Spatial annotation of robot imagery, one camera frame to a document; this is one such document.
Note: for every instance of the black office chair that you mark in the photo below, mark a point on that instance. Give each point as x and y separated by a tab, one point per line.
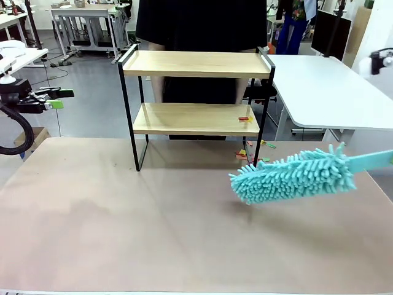
261	92

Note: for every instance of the cardboard box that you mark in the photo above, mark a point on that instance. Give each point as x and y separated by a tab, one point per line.
33	136

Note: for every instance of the green folded paper scrap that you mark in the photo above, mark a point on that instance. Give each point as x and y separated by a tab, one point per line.
270	145

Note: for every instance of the person in black shirt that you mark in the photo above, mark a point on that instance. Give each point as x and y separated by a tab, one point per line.
202	24

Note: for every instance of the person's left forearm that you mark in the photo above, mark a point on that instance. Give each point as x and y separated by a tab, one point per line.
242	90

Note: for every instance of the person in blue trousers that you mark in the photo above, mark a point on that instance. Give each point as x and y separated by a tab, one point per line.
293	30

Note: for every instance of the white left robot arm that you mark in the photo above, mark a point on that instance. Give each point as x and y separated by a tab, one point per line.
6	64

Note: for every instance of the two-tier wooden black-framed shelf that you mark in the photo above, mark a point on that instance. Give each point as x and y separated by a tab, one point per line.
196	69

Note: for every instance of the brown cardboard sheet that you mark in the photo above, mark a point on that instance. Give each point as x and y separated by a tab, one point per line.
362	21

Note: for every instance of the person's right forearm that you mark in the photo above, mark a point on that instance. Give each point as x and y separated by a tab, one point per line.
157	89

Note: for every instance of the white curved-edge desk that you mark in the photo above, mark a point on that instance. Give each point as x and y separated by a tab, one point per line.
322	92

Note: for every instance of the teal microfiber duster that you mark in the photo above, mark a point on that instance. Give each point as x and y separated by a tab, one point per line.
294	181

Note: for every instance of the white side table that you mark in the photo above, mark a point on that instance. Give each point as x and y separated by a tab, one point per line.
27	56

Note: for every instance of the black tripod pole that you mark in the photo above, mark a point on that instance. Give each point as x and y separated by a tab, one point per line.
32	24

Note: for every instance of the black monitor pole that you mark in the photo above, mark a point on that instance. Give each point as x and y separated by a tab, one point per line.
336	18

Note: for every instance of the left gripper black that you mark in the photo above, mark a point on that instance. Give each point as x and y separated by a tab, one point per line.
18	95

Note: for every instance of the orange curled paper scrap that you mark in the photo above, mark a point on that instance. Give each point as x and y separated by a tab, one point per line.
240	156

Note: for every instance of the black monitor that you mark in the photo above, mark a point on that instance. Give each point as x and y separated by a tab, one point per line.
330	33

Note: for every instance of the red long paper scrap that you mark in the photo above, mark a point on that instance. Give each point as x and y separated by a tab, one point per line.
243	118

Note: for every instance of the grey-framed wooden workbench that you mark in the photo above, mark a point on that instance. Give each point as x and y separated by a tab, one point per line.
89	27

